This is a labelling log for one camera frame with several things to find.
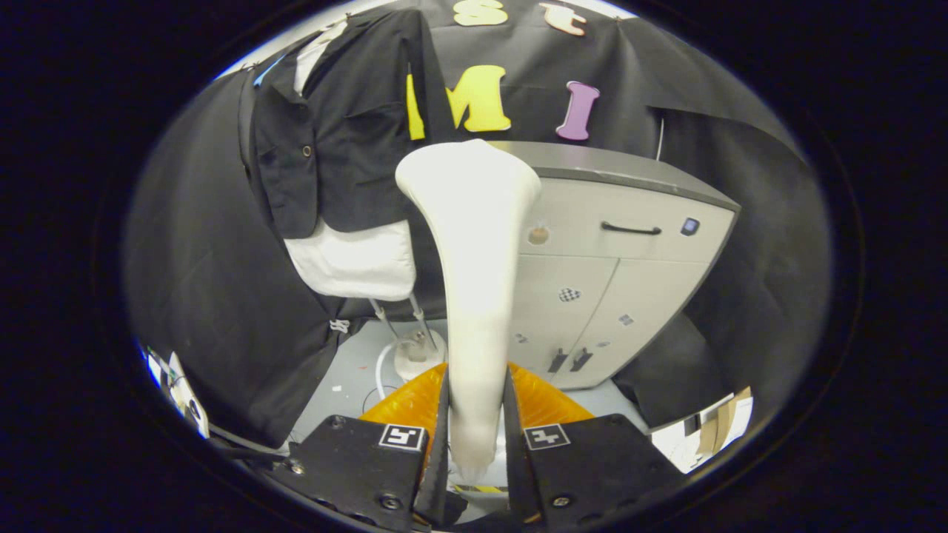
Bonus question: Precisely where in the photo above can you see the grey cabinet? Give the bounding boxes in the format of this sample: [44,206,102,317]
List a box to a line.
[485,141,741,391]

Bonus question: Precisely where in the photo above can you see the black suit jacket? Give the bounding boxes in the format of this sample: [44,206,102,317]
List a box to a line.
[248,9,456,239]

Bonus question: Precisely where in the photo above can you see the garment steamer base with poles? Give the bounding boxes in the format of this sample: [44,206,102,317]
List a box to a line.
[368,296,447,383]

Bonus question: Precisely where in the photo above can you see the blue lit monitor screen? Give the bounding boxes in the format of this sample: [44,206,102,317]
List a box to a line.
[141,344,165,389]

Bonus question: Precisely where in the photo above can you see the white garment steamer with hose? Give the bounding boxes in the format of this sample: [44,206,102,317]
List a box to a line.
[374,138,543,482]

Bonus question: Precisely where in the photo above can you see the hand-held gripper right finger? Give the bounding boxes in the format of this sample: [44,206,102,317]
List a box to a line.
[504,361,686,532]

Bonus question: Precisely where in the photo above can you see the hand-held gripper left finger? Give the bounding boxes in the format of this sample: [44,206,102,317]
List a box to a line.
[284,361,450,532]

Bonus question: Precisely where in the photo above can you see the white papers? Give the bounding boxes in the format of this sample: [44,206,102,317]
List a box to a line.
[164,352,212,438]

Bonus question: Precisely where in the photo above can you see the black backdrop cloth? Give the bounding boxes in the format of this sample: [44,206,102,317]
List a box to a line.
[124,0,830,449]

